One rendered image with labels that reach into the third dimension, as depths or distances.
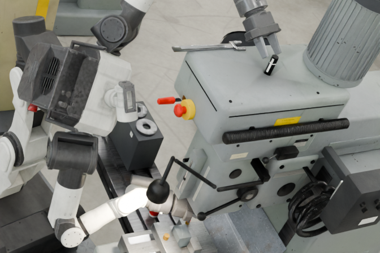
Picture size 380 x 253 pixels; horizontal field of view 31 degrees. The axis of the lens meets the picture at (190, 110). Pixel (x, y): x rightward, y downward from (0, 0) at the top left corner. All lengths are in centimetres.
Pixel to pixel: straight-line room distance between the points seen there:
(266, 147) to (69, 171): 62
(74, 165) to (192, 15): 360
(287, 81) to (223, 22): 372
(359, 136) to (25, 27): 121
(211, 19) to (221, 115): 387
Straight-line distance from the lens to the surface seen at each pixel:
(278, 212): 269
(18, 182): 299
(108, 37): 216
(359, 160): 245
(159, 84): 484
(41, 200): 318
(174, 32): 539
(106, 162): 289
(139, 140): 276
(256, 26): 197
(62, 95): 211
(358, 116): 229
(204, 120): 192
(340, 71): 208
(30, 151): 270
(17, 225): 305
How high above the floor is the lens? 302
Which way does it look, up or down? 40 degrees down
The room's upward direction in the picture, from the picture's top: 23 degrees clockwise
